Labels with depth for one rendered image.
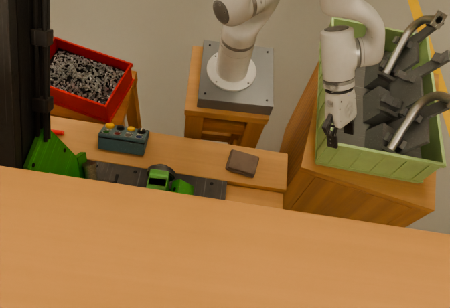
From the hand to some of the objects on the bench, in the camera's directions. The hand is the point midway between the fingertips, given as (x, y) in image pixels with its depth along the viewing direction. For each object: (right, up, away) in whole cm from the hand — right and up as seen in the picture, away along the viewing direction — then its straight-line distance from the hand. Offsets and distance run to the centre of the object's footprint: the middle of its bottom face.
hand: (341, 137), depth 117 cm
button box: (-68, -3, +21) cm, 71 cm away
